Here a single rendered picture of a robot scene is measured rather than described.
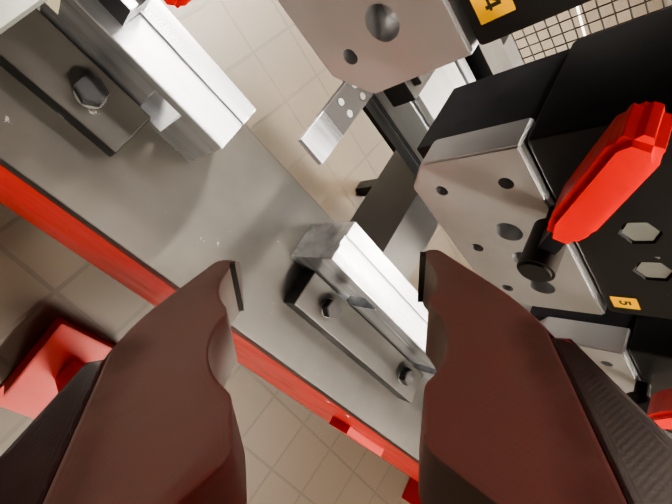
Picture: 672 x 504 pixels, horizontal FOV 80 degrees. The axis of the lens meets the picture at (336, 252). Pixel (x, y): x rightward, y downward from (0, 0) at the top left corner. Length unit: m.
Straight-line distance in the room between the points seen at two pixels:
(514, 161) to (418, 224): 0.52
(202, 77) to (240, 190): 0.16
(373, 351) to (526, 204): 0.44
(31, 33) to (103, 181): 0.14
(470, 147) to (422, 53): 0.06
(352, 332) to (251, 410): 1.07
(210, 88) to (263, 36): 1.28
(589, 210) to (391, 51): 0.11
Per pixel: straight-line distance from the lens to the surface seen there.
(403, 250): 0.70
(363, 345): 0.62
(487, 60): 0.73
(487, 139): 0.23
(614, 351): 0.37
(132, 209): 0.49
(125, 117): 0.47
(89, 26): 0.44
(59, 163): 0.48
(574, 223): 0.19
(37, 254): 1.35
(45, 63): 0.47
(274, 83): 1.66
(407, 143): 0.68
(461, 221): 0.28
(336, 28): 0.22
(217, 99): 0.44
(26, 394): 1.29
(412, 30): 0.20
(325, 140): 0.45
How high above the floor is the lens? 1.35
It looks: 52 degrees down
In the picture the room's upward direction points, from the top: 92 degrees clockwise
